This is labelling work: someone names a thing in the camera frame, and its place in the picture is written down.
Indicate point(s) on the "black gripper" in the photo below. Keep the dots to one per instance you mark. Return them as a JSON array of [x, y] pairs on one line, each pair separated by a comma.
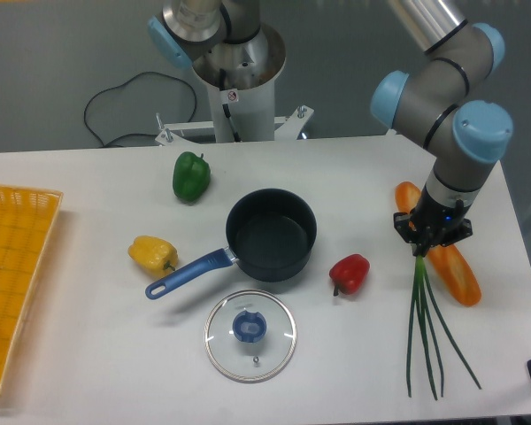
[[432, 224]]

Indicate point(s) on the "green onion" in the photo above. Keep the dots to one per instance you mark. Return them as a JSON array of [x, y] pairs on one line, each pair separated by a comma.
[[423, 311]]

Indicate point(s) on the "black saucepan blue handle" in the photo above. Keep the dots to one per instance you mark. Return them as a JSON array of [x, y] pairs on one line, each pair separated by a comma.
[[270, 234]]

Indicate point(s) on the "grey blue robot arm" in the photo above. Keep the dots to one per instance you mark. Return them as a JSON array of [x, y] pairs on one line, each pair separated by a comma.
[[432, 108]]

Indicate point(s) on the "orange baguette bread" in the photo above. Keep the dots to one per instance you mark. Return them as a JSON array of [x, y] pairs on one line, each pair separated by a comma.
[[448, 262]]

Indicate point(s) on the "red bell pepper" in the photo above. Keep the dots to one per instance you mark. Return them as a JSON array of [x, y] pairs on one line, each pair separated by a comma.
[[348, 274]]

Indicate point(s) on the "glass lid blue knob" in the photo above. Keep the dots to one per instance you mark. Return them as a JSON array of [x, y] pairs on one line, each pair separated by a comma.
[[250, 336]]

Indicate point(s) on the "green bell pepper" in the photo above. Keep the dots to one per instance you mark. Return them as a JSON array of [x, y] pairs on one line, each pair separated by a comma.
[[191, 177]]

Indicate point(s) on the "yellow bell pepper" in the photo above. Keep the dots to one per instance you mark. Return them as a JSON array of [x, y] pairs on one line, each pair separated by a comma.
[[154, 255]]

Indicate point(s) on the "yellow wicker basket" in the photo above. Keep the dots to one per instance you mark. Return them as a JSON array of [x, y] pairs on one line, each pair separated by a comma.
[[27, 217]]

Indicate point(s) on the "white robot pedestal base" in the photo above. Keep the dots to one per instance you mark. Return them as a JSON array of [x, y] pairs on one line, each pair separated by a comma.
[[240, 83]]

